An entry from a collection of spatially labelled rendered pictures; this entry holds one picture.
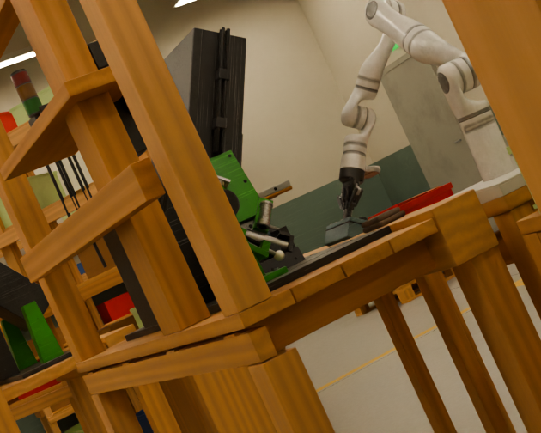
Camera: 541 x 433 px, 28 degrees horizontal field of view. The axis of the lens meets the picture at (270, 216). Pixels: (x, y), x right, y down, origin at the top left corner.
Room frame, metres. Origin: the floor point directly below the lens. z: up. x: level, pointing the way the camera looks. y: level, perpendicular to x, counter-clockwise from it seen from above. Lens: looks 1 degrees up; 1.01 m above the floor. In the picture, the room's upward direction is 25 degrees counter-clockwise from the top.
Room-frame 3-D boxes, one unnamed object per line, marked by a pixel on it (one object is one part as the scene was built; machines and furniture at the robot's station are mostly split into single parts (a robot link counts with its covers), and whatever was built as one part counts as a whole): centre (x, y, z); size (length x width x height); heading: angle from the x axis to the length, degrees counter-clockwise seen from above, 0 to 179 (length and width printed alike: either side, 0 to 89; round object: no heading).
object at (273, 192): (3.24, 0.11, 1.11); 0.39 x 0.16 x 0.03; 116
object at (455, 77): (2.86, -0.61, 1.14); 0.09 x 0.09 x 0.17; 13
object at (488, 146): (2.87, -0.60, 0.98); 0.09 x 0.09 x 0.17; 25
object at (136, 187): (2.96, 0.50, 1.23); 1.30 x 0.05 x 0.09; 26
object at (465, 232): (3.25, -0.08, 0.82); 1.50 x 0.14 x 0.15; 26
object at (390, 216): (2.86, -0.27, 0.91); 0.10 x 0.08 x 0.03; 127
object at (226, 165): (3.09, 0.08, 1.17); 0.13 x 0.12 x 0.20; 26
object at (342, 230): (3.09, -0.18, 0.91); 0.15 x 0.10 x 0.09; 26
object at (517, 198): (2.87, -0.60, 0.83); 0.32 x 0.32 x 0.04; 30
